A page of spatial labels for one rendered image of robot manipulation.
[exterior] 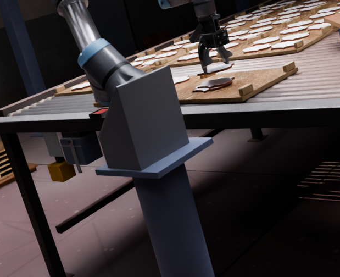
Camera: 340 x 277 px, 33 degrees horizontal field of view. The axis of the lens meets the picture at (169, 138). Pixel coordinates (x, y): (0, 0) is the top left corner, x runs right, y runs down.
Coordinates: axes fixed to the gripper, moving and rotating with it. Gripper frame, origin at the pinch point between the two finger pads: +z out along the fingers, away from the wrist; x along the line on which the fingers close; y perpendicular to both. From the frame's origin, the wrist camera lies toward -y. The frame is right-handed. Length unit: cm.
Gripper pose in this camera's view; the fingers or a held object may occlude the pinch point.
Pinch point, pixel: (215, 68)
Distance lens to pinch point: 218.3
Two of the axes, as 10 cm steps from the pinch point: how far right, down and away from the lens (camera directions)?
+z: 2.5, 9.3, 2.7
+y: 5.7, 0.8, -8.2
